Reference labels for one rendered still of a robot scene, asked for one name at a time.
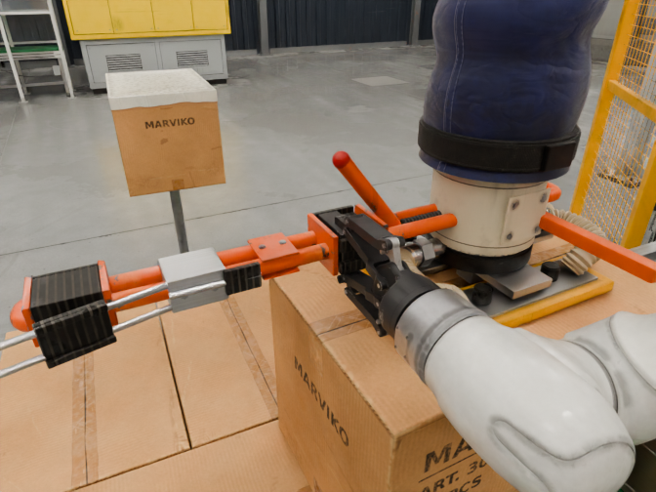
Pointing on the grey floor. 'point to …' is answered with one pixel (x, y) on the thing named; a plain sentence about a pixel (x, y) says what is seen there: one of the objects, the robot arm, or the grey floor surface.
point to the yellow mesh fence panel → (641, 211)
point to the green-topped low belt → (35, 59)
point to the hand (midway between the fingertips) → (338, 240)
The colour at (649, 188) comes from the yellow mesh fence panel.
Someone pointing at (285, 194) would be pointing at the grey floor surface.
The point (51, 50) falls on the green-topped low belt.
